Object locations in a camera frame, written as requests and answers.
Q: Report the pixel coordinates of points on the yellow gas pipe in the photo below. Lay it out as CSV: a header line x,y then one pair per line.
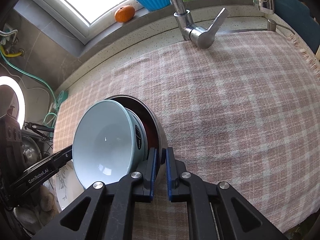
x,y
11,54

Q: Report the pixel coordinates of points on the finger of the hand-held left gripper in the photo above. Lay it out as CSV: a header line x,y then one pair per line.
x,y
61,156

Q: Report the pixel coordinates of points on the blue knife holder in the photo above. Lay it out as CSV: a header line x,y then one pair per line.
x,y
295,2

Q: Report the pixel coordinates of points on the pale garlic bulbs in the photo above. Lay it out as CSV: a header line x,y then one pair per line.
x,y
45,202

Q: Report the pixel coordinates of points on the white grey leaf plate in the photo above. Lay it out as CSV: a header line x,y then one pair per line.
x,y
72,195

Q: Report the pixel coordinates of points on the white power strip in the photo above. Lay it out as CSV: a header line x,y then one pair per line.
x,y
54,107

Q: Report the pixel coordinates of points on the chrome kitchen faucet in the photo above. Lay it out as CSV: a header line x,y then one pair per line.
x,y
200,36

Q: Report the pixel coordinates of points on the orange mandarin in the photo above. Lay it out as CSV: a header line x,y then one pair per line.
x,y
124,13

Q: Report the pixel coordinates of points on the large stainless steel bowl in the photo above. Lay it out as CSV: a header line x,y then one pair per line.
x,y
161,140

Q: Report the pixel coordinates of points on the steel pot lid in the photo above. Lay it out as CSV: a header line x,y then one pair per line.
x,y
31,150

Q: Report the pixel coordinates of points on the small red steel bowl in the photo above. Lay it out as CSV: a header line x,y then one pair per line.
x,y
150,132

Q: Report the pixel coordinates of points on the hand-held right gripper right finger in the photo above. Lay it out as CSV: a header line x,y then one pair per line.
x,y
169,177

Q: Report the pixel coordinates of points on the white framed window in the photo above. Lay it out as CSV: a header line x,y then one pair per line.
x,y
82,27

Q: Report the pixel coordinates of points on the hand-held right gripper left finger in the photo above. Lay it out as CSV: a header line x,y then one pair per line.
x,y
153,177

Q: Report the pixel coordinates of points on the light blue ceramic bowl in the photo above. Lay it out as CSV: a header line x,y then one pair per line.
x,y
105,140

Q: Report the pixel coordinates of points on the pink plaid cloth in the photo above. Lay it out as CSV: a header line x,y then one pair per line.
x,y
225,117

